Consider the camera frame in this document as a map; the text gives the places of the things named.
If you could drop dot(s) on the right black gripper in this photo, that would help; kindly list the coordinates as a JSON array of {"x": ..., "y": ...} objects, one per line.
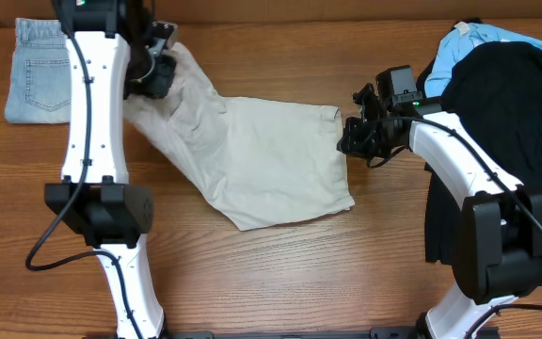
[{"x": 352, "y": 144}]

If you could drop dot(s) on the light blue shirt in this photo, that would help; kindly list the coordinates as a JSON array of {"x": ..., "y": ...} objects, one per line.
[{"x": 459, "y": 52}]

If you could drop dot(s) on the folded light blue jeans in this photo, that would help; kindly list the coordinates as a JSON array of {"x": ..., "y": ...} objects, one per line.
[{"x": 40, "y": 77}]

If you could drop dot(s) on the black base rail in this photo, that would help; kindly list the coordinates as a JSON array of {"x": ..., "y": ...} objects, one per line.
[{"x": 294, "y": 334}]

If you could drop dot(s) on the beige khaki shorts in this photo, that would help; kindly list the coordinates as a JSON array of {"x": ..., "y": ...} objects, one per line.
[{"x": 260, "y": 163}]

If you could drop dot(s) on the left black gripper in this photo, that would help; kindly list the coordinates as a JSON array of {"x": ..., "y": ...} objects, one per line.
[{"x": 162, "y": 84}]

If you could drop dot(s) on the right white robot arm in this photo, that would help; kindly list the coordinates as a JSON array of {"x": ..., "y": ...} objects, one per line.
[{"x": 497, "y": 254}]

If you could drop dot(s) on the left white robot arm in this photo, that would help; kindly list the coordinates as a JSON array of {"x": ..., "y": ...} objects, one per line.
[{"x": 116, "y": 49}]

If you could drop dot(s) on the black garment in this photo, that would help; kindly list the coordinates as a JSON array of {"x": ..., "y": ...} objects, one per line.
[{"x": 511, "y": 108}]

